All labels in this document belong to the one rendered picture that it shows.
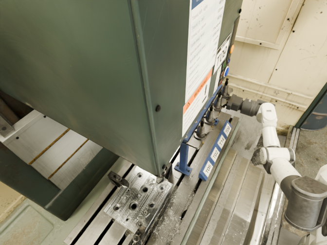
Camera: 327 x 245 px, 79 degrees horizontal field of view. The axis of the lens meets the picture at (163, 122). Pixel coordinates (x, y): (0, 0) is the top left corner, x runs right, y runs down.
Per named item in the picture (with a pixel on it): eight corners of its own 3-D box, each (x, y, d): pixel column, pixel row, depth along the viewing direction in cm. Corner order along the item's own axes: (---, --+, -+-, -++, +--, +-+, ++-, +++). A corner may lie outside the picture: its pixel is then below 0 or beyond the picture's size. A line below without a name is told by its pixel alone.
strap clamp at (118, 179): (133, 189, 112) (128, 178, 101) (129, 194, 110) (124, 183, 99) (115, 178, 117) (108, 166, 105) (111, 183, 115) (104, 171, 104)
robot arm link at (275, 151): (278, 132, 104) (285, 168, 95) (257, 132, 106) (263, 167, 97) (285, 123, 95) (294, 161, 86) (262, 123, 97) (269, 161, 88)
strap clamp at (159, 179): (172, 172, 118) (172, 159, 106) (161, 190, 111) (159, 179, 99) (167, 169, 119) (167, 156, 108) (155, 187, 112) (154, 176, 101)
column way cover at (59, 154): (116, 135, 138) (93, 74, 99) (63, 194, 112) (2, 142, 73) (111, 132, 140) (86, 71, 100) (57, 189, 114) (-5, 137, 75)
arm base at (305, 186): (305, 207, 77) (332, 231, 66) (274, 209, 76) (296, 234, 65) (314, 173, 72) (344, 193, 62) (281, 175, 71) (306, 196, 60)
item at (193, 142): (204, 142, 94) (204, 141, 93) (199, 150, 91) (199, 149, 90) (190, 136, 96) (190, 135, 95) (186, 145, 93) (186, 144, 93)
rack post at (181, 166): (192, 169, 118) (196, 140, 96) (188, 176, 116) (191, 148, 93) (177, 162, 122) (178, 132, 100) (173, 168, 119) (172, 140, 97)
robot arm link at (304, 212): (301, 201, 77) (321, 230, 64) (277, 199, 79) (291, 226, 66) (308, 176, 74) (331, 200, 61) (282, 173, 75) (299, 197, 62)
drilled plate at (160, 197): (172, 187, 107) (172, 183, 104) (142, 240, 92) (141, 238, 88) (138, 168, 116) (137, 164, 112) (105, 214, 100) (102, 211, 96)
